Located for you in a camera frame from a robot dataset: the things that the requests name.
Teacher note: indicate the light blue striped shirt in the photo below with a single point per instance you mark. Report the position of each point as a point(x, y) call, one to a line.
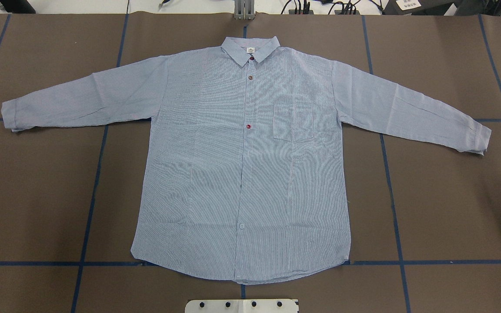
point(244, 178)

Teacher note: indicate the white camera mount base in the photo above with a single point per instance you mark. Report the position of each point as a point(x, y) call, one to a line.
point(243, 306)

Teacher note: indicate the grey aluminium frame post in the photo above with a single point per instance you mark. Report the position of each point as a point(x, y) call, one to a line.
point(244, 10)

